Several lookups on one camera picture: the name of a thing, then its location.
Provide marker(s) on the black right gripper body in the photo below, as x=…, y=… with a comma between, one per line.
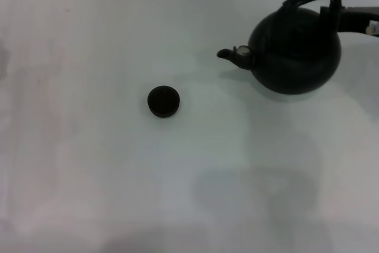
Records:
x=355, y=17

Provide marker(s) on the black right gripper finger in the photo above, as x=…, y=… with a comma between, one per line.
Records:
x=325, y=10

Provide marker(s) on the small black teacup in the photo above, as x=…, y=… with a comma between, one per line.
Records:
x=163, y=102

